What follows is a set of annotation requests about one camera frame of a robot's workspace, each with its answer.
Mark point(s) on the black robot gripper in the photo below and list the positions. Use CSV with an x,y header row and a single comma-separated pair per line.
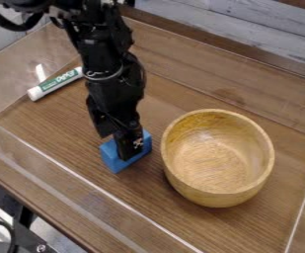
x,y
113,109

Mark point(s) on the blue foam block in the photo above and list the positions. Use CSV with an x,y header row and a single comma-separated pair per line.
x,y
111,157

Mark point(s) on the clear acrylic front wall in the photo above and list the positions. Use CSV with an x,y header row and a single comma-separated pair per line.
x,y
101,222

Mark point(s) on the light wooden bowl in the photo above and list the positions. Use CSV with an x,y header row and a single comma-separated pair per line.
x,y
219,157

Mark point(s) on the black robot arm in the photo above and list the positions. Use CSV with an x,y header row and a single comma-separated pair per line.
x,y
115,74

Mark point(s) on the green white dry-erase marker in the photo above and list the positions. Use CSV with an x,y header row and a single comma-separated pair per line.
x,y
53,84

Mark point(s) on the black metal stand base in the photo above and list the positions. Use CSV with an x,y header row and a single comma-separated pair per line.
x,y
28,242

